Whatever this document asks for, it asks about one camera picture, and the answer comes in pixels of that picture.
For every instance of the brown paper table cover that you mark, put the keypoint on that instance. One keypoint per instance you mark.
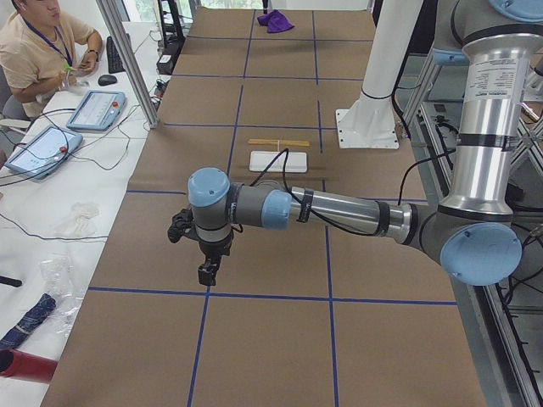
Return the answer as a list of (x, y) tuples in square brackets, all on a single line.
[(309, 316)]

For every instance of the white crumpled cloth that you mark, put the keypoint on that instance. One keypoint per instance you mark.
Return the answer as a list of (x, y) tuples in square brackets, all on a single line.
[(79, 222)]

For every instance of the upper teach pendant tablet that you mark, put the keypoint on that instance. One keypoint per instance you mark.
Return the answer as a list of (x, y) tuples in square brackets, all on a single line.
[(97, 111)]

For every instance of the black keyboard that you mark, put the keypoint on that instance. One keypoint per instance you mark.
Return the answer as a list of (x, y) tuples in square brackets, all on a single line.
[(114, 61)]

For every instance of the red cylinder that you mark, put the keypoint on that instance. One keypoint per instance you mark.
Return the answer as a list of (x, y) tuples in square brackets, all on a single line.
[(26, 367)]

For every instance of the black computer mouse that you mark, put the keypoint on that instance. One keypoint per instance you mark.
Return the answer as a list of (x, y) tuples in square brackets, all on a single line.
[(107, 80)]

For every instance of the teach pendant tablet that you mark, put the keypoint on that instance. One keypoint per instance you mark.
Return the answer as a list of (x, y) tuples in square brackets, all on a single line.
[(45, 152), (97, 111)]

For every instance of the clear plastic bag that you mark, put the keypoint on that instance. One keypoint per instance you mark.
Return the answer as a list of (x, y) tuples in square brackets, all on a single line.
[(60, 283)]

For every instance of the purple towel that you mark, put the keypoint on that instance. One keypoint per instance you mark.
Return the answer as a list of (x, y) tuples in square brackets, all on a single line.
[(275, 22)]

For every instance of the lower teach pendant tablet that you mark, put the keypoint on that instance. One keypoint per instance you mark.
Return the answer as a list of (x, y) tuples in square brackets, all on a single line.
[(45, 152)]

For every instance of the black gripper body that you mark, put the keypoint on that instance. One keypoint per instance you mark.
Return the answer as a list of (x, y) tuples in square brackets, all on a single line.
[(213, 248)]

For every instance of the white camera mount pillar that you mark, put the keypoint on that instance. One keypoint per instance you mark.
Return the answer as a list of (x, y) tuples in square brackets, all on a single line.
[(370, 121)]

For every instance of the person in beige shirt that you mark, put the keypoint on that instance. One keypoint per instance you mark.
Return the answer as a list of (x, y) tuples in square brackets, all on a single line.
[(44, 50)]

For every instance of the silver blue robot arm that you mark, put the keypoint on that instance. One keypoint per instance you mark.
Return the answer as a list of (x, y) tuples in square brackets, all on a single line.
[(469, 233)]

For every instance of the dark blue folded umbrella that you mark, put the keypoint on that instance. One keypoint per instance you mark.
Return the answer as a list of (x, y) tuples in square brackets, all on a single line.
[(31, 320)]

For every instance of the aluminium frame post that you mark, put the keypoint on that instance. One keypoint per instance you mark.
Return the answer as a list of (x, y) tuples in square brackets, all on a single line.
[(114, 24)]

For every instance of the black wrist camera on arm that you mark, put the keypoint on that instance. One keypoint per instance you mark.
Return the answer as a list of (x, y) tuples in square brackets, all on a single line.
[(182, 225)]

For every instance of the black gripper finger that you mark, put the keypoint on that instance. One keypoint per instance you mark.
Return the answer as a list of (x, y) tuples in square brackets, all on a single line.
[(204, 275), (211, 275)]

